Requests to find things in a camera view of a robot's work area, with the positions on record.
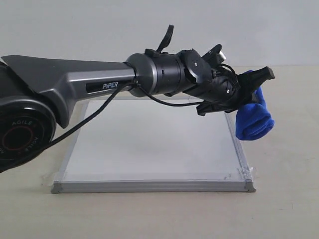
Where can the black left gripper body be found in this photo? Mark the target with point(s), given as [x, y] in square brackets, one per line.
[219, 94]

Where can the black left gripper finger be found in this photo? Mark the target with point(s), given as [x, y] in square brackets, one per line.
[244, 97]
[250, 81]

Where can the blue cloth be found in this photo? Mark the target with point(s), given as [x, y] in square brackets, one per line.
[253, 120]

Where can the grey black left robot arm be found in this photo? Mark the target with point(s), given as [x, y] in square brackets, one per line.
[39, 94]

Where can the aluminium framed whiteboard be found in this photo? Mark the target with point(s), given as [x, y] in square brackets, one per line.
[138, 145]

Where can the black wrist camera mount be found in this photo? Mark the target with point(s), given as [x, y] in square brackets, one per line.
[214, 56]

